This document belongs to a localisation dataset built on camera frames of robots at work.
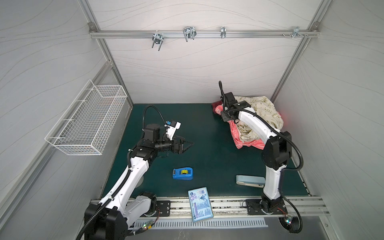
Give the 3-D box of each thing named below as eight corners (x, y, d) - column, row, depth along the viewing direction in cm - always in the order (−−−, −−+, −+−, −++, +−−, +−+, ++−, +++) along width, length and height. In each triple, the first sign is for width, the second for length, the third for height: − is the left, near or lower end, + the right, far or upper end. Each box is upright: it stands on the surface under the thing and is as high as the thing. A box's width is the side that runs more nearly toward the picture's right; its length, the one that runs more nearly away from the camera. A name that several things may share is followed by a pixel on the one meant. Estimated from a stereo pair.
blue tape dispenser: (172, 180, 84) (171, 177, 80) (173, 170, 87) (173, 167, 84) (193, 180, 84) (193, 177, 80) (193, 170, 88) (193, 167, 84)
